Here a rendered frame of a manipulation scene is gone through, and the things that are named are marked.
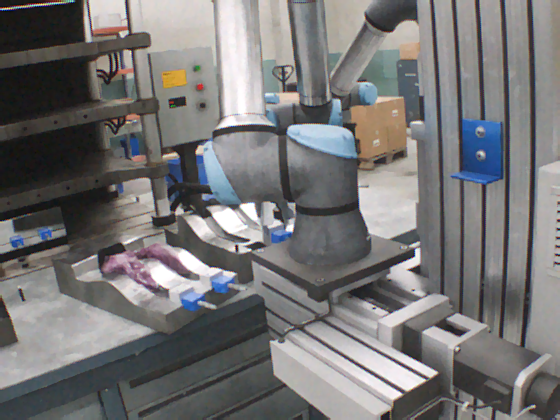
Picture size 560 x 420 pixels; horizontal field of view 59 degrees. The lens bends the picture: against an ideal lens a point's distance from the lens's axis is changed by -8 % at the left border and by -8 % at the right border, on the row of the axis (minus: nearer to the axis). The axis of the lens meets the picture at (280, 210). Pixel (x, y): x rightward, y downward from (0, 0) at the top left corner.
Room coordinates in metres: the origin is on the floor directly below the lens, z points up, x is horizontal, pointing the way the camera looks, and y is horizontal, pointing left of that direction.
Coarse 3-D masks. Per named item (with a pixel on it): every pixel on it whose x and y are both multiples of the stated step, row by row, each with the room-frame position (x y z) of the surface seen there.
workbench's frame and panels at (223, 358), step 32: (224, 320) 1.29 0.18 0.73; (256, 320) 1.35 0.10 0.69; (128, 352) 1.09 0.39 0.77; (160, 352) 1.18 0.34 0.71; (192, 352) 1.23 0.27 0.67; (224, 352) 1.30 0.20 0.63; (256, 352) 1.35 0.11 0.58; (32, 384) 0.95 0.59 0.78; (64, 384) 1.03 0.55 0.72; (96, 384) 1.08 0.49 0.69; (128, 384) 1.13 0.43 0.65; (160, 384) 1.18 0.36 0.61; (192, 384) 1.23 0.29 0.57; (224, 384) 1.28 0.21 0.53; (256, 384) 1.34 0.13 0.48; (0, 416) 0.94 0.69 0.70; (32, 416) 0.99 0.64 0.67; (64, 416) 1.03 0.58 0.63; (96, 416) 1.07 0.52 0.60; (128, 416) 1.12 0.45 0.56; (160, 416) 1.17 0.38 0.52; (192, 416) 1.22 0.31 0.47; (224, 416) 1.29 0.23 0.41; (256, 416) 1.33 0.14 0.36; (288, 416) 1.40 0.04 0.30; (320, 416) 1.46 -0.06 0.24
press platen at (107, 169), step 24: (24, 168) 2.36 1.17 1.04; (48, 168) 2.26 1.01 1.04; (72, 168) 2.17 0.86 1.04; (96, 168) 2.10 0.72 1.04; (120, 168) 2.02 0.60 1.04; (144, 168) 2.00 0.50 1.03; (168, 168) 2.05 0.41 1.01; (0, 192) 1.86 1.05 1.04; (24, 192) 1.80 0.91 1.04; (48, 192) 1.84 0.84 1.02; (72, 192) 1.90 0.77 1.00
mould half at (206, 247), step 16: (208, 208) 1.68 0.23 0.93; (224, 208) 1.68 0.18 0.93; (176, 224) 1.79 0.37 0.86; (192, 224) 1.59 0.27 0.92; (224, 224) 1.61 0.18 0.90; (240, 224) 1.62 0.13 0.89; (288, 224) 1.57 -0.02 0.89; (176, 240) 1.69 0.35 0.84; (192, 240) 1.58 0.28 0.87; (208, 240) 1.52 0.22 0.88; (224, 240) 1.50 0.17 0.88; (256, 240) 1.45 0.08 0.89; (208, 256) 1.50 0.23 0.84; (224, 256) 1.42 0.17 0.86; (240, 256) 1.36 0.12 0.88; (240, 272) 1.36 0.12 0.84
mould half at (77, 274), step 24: (120, 240) 1.52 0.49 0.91; (72, 264) 1.35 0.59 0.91; (96, 264) 1.40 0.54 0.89; (192, 264) 1.37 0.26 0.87; (72, 288) 1.36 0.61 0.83; (96, 288) 1.28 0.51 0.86; (120, 288) 1.21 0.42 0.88; (144, 288) 1.24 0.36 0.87; (168, 288) 1.25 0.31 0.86; (120, 312) 1.22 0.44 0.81; (144, 312) 1.15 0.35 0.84; (168, 312) 1.11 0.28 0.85; (192, 312) 1.17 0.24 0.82
